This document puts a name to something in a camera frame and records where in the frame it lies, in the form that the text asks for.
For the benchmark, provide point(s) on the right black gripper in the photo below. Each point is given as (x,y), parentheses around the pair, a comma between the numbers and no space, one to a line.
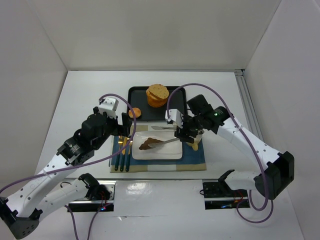
(186,132)

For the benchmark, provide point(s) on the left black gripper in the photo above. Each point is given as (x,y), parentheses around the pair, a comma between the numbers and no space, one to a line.
(125,124)

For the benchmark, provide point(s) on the brown chocolate croissant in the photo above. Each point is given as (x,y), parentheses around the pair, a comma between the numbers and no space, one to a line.
(147,143)

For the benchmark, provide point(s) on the metal serving tongs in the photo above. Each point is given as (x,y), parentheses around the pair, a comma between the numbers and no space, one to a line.
(157,144)

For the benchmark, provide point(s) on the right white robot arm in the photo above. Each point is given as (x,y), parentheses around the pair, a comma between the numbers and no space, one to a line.
(274,170)

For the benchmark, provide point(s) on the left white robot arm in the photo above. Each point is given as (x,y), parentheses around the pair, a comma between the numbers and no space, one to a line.
(24,210)

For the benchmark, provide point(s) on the stacked bread slices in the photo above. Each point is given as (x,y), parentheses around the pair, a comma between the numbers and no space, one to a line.
(157,95)

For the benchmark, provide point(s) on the yellow ceramic mug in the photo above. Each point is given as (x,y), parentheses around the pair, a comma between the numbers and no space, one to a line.
(195,144)

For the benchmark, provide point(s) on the small round bun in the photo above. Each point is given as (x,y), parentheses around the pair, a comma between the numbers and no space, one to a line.
(134,112)

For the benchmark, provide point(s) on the white rectangular plate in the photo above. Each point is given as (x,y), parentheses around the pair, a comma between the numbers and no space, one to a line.
(168,151)

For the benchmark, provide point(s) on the black baking tray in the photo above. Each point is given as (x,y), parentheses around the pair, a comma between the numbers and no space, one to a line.
(137,98)

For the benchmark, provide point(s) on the gold spoon green handle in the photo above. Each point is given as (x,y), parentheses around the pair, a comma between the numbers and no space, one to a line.
(128,159)

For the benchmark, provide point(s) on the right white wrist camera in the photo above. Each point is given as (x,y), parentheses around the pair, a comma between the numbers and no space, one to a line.
(175,117)

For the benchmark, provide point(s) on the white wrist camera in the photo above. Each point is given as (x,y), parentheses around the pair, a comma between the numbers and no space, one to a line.
(175,117)
(107,107)

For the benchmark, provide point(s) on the gold knife green handle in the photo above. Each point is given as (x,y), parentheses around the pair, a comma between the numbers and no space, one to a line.
(123,152)

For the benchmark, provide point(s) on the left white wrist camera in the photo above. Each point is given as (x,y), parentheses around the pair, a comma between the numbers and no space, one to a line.
(107,107)

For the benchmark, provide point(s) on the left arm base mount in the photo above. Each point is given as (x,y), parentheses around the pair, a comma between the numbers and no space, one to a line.
(102,200)

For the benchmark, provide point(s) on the aluminium frame rail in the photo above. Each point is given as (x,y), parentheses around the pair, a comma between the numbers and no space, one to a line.
(250,113)

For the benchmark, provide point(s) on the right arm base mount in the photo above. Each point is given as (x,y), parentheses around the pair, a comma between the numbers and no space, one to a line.
(219,197)

